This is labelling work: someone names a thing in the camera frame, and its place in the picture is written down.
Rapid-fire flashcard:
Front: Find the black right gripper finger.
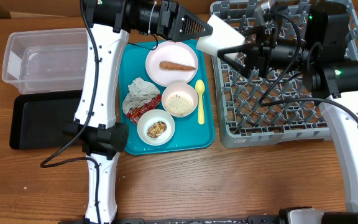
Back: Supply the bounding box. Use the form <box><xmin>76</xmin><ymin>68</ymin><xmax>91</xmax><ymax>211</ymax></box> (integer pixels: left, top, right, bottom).
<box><xmin>227</xmin><ymin>58</ymin><xmax>254</xmax><ymax>78</ymax></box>
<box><xmin>217</xmin><ymin>44</ymin><xmax>254</xmax><ymax>59</ymax></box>

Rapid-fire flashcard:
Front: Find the cream plastic cup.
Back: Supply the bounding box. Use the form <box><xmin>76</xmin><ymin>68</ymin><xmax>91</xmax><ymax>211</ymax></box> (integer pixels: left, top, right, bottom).
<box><xmin>196</xmin><ymin>15</ymin><xmax>246</xmax><ymax>57</ymax></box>

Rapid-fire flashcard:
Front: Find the orange carrot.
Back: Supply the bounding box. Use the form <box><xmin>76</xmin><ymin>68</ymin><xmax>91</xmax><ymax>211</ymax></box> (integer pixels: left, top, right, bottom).
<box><xmin>159</xmin><ymin>61</ymin><xmax>196</xmax><ymax>72</ymax></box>

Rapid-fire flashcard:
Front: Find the pink bowl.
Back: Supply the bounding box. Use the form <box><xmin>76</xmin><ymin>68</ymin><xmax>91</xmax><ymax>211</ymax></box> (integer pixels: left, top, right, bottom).
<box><xmin>162</xmin><ymin>83</ymin><xmax>198</xmax><ymax>118</ymax></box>

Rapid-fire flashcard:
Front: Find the white rice pile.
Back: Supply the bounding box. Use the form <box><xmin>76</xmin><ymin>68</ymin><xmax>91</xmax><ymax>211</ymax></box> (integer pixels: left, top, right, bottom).
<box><xmin>165</xmin><ymin>95</ymin><xmax>193</xmax><ymax>116</ymax></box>

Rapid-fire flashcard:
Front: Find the white napkin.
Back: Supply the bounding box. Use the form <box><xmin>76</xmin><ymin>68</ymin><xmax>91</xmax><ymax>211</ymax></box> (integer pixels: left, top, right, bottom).
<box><xmin>122</xmin><ymin>77</ymin><xmax>160</xmax><ymax>114</ymax></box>

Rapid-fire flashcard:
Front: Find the red snack wrapper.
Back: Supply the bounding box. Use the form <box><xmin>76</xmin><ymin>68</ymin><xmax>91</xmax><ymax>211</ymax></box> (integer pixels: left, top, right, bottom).
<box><xmin>126</xmin><ymin>94</ymin><xmax>162</xmax><ymax>125</ymax></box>

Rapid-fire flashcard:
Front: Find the white bowl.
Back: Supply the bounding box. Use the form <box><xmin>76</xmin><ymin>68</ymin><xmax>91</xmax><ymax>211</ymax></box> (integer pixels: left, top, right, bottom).
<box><xmin>137</xmin><ymin>109</ymin><xmax>175</xmax><ymax>146</ymax></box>

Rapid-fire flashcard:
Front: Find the brown food scrap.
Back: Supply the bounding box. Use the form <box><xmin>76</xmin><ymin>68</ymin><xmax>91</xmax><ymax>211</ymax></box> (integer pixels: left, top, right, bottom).
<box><xmin>147</xmin><ymin>121</ymin><xmax>167</xmax><ymax>139</ymax></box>

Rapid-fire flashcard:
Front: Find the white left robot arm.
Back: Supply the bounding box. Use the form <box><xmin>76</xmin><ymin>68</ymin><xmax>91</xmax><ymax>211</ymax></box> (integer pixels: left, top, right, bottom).
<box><xmin>67</xmin><ymin>0</ymin><xmax>213</xmax><ymax>223</ymax></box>

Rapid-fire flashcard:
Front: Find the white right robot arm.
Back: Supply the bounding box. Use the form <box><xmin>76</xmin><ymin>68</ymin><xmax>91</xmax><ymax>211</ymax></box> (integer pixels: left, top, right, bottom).
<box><xmin>217</xmin><ymin>1</ymin><xmax>358</xmax><ymax>223</ymax></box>

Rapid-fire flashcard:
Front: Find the grey dishwasher rack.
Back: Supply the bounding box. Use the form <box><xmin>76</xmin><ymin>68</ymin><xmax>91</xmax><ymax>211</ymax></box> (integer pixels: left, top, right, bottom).
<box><xmin>210</xmin><ymin>0</ymin><xmax>358</xmax><ymax>148</ymax></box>

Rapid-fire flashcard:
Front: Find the pink plate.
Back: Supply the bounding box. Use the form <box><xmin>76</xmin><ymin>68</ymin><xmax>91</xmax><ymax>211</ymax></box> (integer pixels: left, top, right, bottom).
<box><xmin>145</xmin><ymin>41</ymin><xmax>198</xmax><ymax>87</ymax></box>

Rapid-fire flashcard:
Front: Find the yellow plastic spoon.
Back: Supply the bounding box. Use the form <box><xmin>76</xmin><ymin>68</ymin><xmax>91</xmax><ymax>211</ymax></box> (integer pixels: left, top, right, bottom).
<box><xmin>195</xmin><ymin>80</ymin><xmax>205</xmax><ymax>125</ymax></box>

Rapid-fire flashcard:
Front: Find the teal serving tray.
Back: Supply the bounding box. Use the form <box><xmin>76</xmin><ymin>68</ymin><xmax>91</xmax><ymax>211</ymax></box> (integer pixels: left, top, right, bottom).
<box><xmin>119</xmin><ymin>40</ymin><xmax>215</xmax><ymax>156</ymax></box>

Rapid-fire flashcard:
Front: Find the clear plastic bin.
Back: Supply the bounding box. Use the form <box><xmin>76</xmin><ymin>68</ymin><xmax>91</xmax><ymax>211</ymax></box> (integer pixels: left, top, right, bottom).
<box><xmin>2</xmin><ymin>28</ymin><xmax>88</xmax><ymax>95</ymax></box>

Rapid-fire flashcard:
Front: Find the black tray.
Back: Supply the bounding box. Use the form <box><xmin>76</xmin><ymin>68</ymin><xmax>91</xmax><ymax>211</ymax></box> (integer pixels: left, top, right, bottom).
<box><xmin>9</xmin><ymin>90</ymin><xmax>82</xmax><ymax>150</ymax></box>

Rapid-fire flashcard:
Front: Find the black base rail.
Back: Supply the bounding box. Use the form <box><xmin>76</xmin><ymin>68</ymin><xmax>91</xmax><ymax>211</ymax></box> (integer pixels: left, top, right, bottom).
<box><xmin>57</xmin><ymin>215</ymin><xmax>281</xmax><ymax>224</ymax></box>

